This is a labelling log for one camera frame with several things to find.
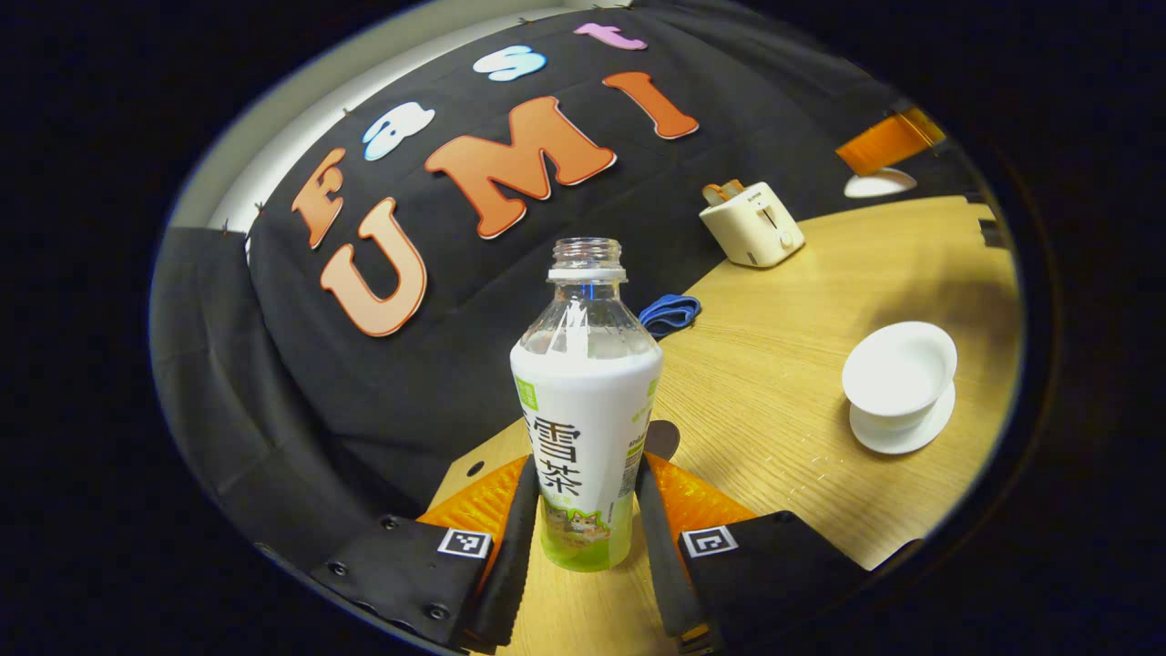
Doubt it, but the white saucer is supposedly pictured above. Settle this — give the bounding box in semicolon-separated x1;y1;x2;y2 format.
849;381;956;456

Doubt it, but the white teacup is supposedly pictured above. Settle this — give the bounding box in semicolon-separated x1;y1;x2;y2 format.
842;321;958;431

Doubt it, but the cream toaster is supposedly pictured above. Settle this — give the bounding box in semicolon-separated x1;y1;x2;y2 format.
699;180;806;269

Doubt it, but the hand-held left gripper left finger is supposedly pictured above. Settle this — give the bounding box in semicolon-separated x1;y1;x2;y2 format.
310;453;543;652

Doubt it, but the black backdrop cloth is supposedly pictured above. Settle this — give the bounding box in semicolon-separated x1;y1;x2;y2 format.
150;0;985;570

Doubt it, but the blue cloth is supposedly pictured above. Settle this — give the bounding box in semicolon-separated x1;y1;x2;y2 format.
638;293;702;341

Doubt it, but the white-labelled water bottle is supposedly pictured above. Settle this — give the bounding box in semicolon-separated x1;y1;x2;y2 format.
509;237;664;573

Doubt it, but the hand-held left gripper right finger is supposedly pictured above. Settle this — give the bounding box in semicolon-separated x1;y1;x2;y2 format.
635;451;871;655

